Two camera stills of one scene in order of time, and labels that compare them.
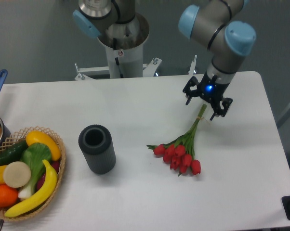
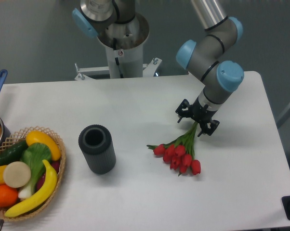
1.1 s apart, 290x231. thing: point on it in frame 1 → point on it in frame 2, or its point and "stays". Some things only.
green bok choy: [33, 154] stays
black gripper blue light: [210, 90] → [199, 113]
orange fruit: [4, 196] stays
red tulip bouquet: [180, 151] stays
